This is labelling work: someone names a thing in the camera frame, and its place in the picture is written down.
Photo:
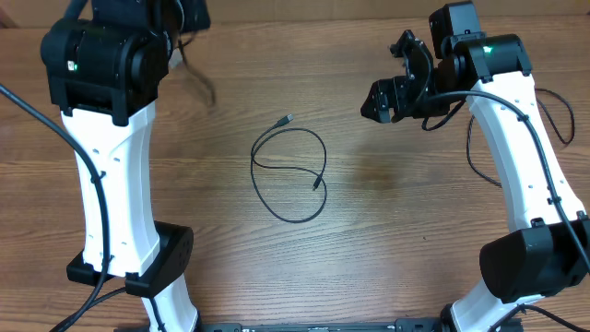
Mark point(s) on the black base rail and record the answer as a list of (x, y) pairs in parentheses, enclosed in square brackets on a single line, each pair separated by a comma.
[(399, 325)]

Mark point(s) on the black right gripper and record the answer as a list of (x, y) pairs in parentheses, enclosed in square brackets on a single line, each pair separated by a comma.
[(380, 94)]

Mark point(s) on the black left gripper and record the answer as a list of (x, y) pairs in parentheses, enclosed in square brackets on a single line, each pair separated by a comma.
[(198, 17)]

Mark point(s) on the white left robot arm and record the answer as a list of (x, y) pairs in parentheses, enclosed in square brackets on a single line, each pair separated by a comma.
[(104, 74)]

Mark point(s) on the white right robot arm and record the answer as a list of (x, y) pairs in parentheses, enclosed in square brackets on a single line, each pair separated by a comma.
[(547, 247)]

